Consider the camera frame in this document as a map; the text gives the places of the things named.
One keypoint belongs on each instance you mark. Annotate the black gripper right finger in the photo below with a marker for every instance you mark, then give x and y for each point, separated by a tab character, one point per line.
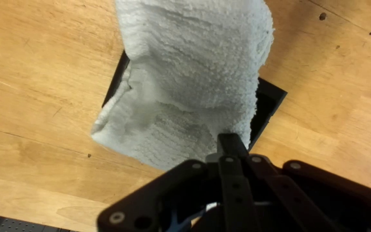
322	188

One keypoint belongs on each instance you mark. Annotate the black perforated metal box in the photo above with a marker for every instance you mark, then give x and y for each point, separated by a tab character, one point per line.
269	103

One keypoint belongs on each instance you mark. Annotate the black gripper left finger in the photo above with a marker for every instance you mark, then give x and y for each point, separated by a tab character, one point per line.
151	193

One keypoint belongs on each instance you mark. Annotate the white terry cloth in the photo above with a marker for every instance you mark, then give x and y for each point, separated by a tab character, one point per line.
193	77

